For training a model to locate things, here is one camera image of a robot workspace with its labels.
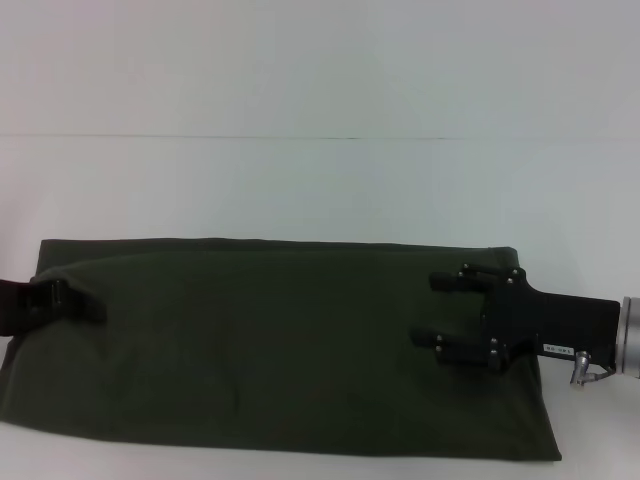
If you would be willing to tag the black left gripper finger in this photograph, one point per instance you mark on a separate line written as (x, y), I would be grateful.
(80, 302)

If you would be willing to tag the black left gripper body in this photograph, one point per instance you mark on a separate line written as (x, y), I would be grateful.
(20, 307)

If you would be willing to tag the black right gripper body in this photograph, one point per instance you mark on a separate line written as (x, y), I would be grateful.
(545, 325)

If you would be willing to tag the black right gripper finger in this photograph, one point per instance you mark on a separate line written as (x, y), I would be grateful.
(445, 281)
(425, 339)

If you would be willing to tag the dark green shirt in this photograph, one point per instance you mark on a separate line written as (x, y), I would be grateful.
(250, 350)

